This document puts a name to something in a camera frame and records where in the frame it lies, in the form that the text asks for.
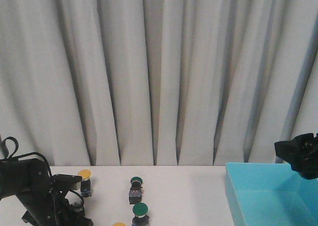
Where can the grey pleated curtain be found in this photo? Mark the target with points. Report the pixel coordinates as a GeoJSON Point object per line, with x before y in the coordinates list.
{"type": "Point", "coordinates": [157, 82]}

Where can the green push button upright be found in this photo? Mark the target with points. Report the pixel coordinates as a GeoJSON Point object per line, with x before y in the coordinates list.
{"type": "Point", "coordinates": [140, 218]}

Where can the turquoise plastic box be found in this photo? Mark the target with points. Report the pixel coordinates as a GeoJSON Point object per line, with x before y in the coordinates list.
{"type": "Point", "coordinates": [270, 194]}

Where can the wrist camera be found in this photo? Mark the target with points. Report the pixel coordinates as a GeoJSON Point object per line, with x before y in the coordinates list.
{"type": "Point", "coordinates": [64, 182]}

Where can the yellow push button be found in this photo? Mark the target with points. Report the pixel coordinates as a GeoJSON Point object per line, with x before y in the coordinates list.
{"type": "Point", "coordinates": [85, 187]}
{"type": "Point", "coordinates": [118, 224]}

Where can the red push button lying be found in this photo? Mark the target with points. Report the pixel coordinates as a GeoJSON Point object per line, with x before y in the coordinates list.
{"type": "Point", "coordinates": [78, 207]}

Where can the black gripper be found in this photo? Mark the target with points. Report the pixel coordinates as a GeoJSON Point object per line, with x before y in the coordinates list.
{"type": "Point", "coordinates": [301, 153]}
{"type": "Point", "coordinates": [49, 207]}

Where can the green push button lying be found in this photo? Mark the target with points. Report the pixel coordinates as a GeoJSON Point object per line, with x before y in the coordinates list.
{"type": "Point", "coordinates": [136, 190]}

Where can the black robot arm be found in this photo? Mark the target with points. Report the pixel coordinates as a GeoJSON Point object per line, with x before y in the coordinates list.
{"type": "Point", "coordinates": [33, 173]}

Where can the yellow push button upright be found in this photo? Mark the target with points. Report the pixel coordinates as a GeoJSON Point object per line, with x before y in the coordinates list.
{"type": "Point", "coordinates": [85, 187]}

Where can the yellow push button front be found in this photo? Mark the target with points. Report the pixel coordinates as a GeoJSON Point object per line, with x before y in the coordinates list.
{"type": "Point", "coordinates": [118, 224]}

